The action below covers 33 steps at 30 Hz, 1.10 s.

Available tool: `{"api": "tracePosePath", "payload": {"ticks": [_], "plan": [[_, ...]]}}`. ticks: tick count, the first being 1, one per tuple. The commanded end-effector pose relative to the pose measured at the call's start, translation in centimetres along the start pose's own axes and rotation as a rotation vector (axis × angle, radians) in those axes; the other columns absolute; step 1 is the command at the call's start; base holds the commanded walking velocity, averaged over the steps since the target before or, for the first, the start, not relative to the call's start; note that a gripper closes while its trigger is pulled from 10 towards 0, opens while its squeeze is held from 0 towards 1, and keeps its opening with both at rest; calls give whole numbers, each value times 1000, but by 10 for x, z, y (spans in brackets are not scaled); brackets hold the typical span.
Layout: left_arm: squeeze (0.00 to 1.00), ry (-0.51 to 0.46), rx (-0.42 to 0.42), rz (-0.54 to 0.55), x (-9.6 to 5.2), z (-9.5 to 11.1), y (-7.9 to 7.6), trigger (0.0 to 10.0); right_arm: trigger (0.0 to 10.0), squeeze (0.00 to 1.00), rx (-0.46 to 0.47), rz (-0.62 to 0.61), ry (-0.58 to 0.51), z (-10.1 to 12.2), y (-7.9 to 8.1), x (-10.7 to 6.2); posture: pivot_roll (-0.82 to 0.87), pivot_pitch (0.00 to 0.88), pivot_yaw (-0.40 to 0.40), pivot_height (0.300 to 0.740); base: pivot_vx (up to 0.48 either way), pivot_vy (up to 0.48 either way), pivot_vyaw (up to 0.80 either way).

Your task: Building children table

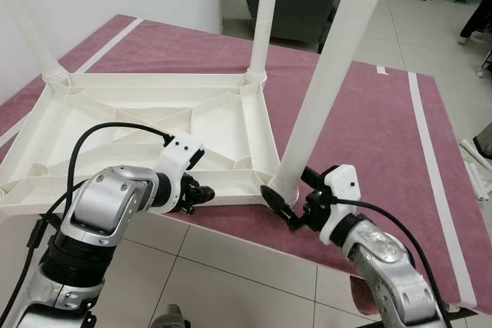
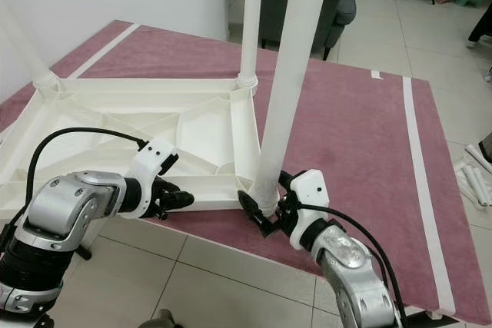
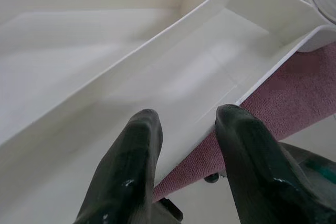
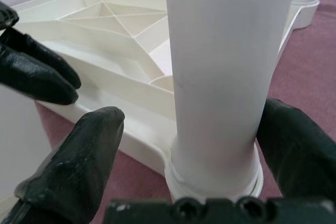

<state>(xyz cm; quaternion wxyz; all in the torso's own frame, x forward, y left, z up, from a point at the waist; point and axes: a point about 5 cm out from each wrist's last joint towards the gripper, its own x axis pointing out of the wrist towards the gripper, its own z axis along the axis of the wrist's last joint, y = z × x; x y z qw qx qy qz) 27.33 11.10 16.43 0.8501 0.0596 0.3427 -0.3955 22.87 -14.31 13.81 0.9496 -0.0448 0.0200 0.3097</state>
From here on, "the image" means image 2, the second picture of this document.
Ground white plastic tube bundle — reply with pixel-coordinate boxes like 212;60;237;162
461;144;492;210

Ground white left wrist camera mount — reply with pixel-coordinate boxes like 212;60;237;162
135;138;179;187

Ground steel trash bin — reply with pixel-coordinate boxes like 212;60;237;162
480;132;492;164

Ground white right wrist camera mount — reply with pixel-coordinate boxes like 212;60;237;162
291;169;330;250

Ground dark grey armchair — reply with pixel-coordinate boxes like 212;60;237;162
258;0;357;60

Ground dark robot left foot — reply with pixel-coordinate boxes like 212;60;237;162
142;309;185;328

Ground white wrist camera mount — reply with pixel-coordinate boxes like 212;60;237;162
291;169;330;250
135;138;179;187

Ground maroon cloth with white stripes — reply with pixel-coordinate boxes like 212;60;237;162
0;21;492;321

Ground white plastic children table top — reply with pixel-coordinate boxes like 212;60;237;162
0;75;281;221

